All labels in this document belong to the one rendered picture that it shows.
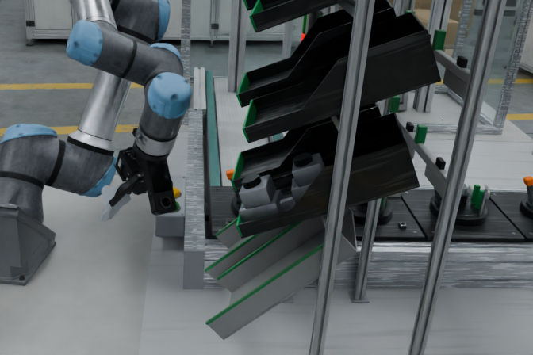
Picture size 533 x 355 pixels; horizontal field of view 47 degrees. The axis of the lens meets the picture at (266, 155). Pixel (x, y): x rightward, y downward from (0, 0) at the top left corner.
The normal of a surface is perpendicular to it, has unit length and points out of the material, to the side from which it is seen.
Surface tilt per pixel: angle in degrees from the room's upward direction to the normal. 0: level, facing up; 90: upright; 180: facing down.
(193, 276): 90
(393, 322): 0
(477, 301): 0
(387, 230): 0
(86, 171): 77
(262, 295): 90
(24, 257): 90
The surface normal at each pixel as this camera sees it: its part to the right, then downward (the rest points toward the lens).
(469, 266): 0.11, 0.41
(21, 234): 0.99, 0.11
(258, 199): -0.19, 0.43
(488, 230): 0.07, -0.91
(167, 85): 0.36, -0.68
